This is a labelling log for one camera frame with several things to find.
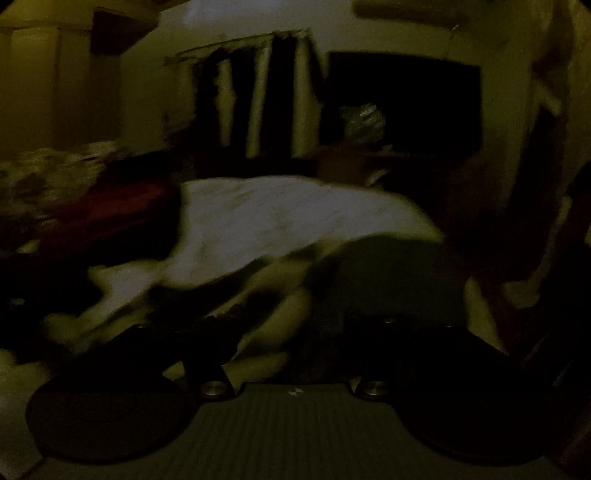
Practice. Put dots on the floral patterned pillow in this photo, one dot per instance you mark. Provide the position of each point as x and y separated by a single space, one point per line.
46 173

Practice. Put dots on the black and white striped curtain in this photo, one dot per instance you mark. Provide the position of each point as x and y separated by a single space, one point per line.
258 97

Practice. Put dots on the pale wardrobe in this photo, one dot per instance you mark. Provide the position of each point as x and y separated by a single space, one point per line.
51 83

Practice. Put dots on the checkered black and white cloth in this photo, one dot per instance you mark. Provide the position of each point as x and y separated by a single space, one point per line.
258 281

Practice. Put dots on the dark television screen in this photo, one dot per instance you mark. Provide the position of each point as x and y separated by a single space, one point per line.
406 101

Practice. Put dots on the shiny crinkled wrapped object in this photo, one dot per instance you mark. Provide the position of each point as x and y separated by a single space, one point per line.
362 122

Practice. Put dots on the dark blue cloth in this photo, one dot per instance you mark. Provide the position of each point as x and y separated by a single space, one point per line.
392 277

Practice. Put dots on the bed with white sheet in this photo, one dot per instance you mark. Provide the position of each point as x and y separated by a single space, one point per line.
286 212

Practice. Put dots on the wooden side table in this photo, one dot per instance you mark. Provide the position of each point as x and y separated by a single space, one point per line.
351 166

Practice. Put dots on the red pillow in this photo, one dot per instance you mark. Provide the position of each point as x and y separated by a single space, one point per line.
97 212

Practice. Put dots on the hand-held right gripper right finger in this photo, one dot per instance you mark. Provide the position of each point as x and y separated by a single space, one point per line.
369 355

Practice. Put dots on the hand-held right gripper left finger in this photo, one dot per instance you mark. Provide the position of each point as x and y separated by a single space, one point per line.
210 350

